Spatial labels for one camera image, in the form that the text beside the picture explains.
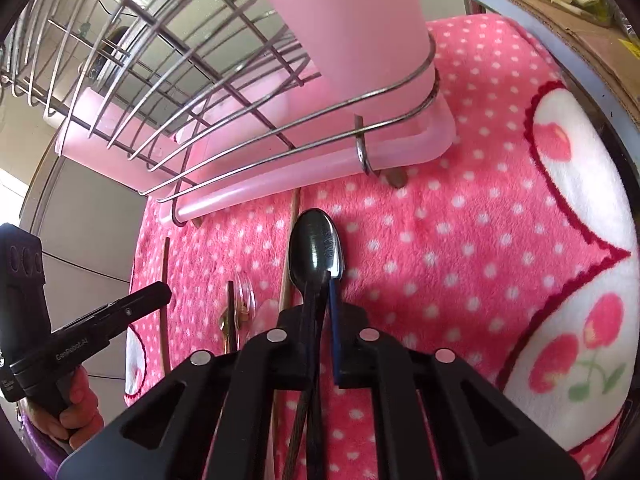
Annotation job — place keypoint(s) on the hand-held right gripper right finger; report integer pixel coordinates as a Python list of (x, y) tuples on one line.
[(335, 330)]

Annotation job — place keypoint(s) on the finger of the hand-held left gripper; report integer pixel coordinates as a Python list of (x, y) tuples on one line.
[(127, 307)]

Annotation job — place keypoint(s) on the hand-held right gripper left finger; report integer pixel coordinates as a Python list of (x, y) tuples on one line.
[(290, 355)]

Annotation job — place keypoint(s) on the clear plastic spoon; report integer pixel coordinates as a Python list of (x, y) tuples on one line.
[(246, 295)]

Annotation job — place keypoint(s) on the dark metal spoon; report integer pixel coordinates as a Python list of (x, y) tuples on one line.
[(312, 250)]

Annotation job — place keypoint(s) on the pink plastic utensil cup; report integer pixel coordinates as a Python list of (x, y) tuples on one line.
[(345, 25)]

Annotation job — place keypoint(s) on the person's left hand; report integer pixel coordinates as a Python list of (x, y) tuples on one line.
[(82, 412)]

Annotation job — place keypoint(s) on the pink polka dot blanket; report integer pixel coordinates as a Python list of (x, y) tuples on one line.
[(450, 240)]

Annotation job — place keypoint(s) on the pink plastic drip tray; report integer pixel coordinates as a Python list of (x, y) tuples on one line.
[(310, 170)]

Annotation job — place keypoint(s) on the cardboard box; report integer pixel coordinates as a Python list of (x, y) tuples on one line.
[(585, 45)]

